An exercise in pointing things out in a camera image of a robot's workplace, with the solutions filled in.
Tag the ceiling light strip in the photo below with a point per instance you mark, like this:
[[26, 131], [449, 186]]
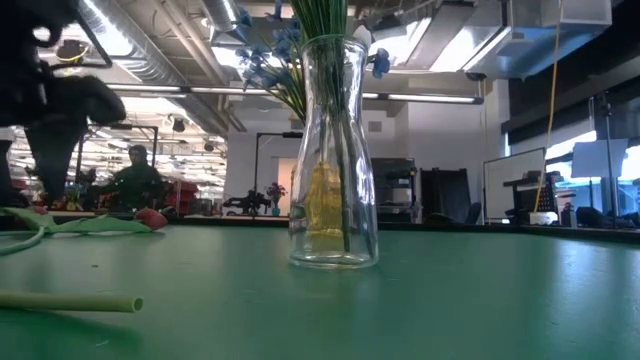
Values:
[[430, 98], [230, 90]]

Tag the green table mat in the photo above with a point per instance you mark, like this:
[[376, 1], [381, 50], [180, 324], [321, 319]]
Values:
[[350, 310]]

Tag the white artificial tulip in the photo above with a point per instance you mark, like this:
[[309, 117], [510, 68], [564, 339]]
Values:
[[362, 36]]

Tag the person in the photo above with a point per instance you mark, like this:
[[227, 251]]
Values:
[[137, 185]]

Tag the purple flowers in teal vase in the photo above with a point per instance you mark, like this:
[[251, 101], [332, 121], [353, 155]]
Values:
[[276, 192]]

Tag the white paper sheet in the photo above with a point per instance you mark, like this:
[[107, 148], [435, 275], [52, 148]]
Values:
[[600, 157]]

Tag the black cabinet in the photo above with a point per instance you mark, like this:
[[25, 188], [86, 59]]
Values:
[[395, 167]]

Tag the white board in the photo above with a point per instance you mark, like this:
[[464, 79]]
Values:
[[510, 185]]

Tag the silver ceiling air duct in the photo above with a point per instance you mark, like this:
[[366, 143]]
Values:
[[220, 15]]

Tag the black equipment desk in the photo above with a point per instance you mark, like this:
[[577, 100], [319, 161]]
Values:
[[545, 195]]

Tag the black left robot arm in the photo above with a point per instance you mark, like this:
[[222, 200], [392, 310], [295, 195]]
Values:
[[20, 30]]

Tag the black tripod stand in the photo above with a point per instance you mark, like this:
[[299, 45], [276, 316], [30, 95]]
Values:
[[607, 150]]

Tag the small background robot arm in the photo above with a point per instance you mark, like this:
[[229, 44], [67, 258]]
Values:
[[247, 204]]

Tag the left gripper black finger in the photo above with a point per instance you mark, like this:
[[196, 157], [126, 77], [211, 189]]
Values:
[[55, 160]]

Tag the black gantry frame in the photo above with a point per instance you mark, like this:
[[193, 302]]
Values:
[[140, 127]]

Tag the pale green stem foreground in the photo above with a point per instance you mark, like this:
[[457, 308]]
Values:
[[75, 302]]

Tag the pink artificial tulip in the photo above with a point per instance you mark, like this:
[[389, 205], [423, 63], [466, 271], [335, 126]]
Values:
[[150, 219]]

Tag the black upright panels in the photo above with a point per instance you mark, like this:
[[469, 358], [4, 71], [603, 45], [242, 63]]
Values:
[[445, 195]]

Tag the red storage boxes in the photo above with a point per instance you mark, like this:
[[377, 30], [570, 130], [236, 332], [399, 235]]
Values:
[[180, 192]]

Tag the clear glass vase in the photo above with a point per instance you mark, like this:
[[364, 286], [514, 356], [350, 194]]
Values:
[[330, 262]]

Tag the black stand frame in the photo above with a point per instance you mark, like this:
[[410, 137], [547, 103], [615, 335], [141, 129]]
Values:
[[256, 160]]

